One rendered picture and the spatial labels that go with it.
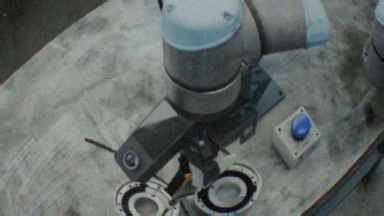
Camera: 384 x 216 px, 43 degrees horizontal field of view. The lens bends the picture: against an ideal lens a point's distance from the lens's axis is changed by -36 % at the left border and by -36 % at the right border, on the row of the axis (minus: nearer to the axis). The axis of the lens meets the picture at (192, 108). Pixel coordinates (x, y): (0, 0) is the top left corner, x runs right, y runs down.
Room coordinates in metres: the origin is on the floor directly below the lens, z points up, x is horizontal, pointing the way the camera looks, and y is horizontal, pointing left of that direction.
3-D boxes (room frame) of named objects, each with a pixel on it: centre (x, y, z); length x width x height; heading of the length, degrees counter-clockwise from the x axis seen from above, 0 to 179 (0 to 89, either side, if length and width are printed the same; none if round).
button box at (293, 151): (0.48, -0.17, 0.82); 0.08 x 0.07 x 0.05; 124
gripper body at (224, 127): (0.40, -0.02, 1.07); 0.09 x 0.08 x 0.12; 126
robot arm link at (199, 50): (0.39, -0.01, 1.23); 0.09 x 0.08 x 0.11; 106
